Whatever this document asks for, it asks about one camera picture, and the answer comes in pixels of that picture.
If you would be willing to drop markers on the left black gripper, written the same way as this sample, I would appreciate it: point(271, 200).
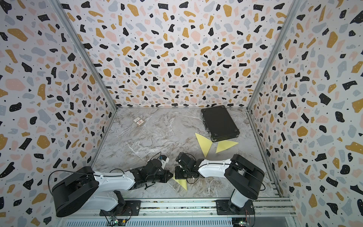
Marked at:
point(165, 178)

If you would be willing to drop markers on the aluminium mounting rail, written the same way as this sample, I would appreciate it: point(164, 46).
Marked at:
point(192, 212)

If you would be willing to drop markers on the black hard case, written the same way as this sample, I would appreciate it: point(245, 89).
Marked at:
point(219, 123)

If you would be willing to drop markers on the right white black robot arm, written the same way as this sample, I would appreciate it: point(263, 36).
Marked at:
point(245, 177)

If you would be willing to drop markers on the small green circuit board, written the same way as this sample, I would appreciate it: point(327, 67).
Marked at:
point(118, 222)

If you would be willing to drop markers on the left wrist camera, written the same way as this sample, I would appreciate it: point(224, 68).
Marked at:
point(164, 160)

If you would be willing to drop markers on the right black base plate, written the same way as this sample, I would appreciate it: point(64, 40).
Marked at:
point(225, 207)

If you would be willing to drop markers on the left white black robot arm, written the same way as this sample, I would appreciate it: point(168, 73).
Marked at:
point(87, 189)

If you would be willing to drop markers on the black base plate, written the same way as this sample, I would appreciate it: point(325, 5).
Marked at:
point(225, 207)
point(129, 208)

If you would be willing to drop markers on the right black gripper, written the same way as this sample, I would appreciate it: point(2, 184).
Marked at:
point(176, 174)

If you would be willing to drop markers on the yellow square paper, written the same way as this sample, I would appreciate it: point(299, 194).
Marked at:
point(224, 145)
point(204, 143)
point(181, 182)

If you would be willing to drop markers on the small pink white card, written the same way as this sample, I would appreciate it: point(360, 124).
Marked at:
point(138, 121)

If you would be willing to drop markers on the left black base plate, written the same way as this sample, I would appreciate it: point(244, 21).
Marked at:
point(129, 208)

